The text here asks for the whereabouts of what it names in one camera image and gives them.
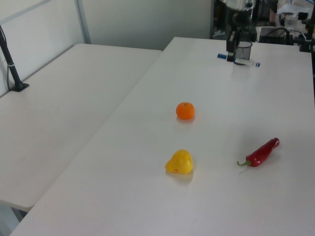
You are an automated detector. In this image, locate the orange mandarin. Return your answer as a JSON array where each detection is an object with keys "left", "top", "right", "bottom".
[{"left": 175, "top": 101, "right": 196, "bottom": 120}]

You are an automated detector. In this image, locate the white side table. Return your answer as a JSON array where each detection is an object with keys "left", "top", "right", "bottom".
[{"left": 0, "top": 43, "right": 163, "bottom": 212}]

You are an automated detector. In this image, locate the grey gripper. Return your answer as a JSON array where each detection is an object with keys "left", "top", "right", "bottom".
[{"left": 225, "top": 0, "right": 256, "bottom": 62}]

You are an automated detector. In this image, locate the red chili pepper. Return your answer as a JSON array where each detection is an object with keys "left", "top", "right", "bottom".
[{"left": 236, "top": 137, "right": 281, "bottom": 169}]

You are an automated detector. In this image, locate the black mesh pen cup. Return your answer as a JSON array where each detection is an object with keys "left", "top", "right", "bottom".
[{"left": 233, "top": 40, "right": 253, "bottom": 66}]

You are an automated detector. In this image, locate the black camera pole with base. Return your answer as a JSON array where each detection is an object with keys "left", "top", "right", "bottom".
[{"left": 0, "top": 24, "right": 30, "bottom": 92}]

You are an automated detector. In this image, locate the clear glass jar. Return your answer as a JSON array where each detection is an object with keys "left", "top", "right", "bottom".
[{"left": 283, "top": 14, "right": 299, "bottom": 28}]

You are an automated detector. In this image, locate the grey partition frame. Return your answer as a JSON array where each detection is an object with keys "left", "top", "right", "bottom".
[{"left": 0, "top": 0, "right": 92, "bottom": 45}]

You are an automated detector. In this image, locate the black camera stand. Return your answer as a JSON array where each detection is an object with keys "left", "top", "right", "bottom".
[{"left": 298, "top": 9, "right": 315, "bottom": 53}]

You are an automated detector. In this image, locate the yellow toy pear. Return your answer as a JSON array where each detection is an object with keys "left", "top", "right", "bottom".
[{"left": 164, "top": 148, "right": 194, "bottom": 175}]

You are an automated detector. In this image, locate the black equipment box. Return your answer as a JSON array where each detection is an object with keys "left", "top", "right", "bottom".
[{"left": 258, "top": 27, "right": 295, "bottom": 46}]

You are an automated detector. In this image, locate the white marker with blue cap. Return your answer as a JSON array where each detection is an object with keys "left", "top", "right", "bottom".
[{"left": 217, "top": 53, "right": 261, "bottom": 67}]

